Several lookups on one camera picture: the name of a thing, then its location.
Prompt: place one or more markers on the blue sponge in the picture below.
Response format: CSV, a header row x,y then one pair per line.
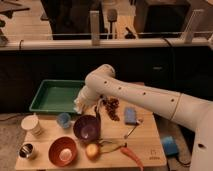
x,y
130,116

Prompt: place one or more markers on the small blue cup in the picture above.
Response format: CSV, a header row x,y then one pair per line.
x,y
64,120

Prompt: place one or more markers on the blue box on floor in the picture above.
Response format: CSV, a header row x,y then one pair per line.
x,y
169,145

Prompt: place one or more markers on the small metal cup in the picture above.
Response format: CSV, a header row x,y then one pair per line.
x,y
27,151

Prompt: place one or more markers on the green plastic tray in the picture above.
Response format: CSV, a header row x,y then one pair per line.
x,y
56,96

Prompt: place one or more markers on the red bowl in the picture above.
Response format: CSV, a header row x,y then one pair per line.
x,y
63,151

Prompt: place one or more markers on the metal spoon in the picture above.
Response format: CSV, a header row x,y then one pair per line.
x,y
138,122

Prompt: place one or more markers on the apple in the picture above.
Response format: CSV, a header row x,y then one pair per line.
x,y
92,151

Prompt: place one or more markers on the purple bowl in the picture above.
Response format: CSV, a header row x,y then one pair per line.
x,y
87,128

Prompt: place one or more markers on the bunch of dark grapes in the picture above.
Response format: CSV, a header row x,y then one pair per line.
x,y
111,106

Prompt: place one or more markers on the orange carrot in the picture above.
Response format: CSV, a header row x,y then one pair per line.
x,y
126,151

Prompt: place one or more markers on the white paper cup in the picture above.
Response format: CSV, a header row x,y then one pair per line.
x,y
31,124

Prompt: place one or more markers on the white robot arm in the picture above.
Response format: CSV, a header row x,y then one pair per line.
x,y
190,112

